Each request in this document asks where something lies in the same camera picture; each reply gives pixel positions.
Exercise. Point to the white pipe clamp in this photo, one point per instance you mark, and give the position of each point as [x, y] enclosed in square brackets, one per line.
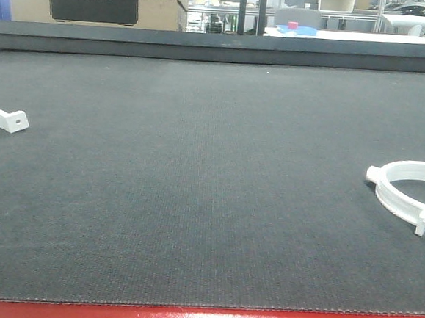
[404, 207]
[14, 121]

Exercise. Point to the dark grey table mat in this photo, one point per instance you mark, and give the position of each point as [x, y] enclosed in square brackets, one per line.
[148, 181]

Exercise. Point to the small red cube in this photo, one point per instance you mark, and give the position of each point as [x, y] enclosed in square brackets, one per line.
[292, 25]

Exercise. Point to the blue tray on far table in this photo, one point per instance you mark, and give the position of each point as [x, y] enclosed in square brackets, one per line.
[299, 31]

